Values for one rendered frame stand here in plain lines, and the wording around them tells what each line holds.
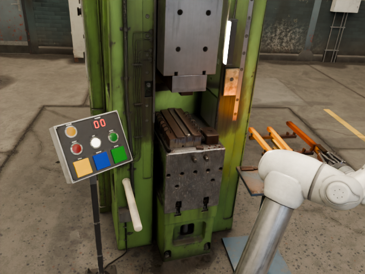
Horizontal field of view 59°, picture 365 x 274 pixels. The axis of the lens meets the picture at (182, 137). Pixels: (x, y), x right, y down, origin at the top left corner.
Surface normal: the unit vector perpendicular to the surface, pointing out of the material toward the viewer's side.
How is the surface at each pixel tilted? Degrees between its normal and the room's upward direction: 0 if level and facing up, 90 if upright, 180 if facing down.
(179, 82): 90
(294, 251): 0
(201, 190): 90
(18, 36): 90
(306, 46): 90
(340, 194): 64
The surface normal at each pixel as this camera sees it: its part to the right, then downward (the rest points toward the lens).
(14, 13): 0.11, 0.47
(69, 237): 0.06, -0.88
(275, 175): -0.63, -0.07
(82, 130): 0.61, -0.11
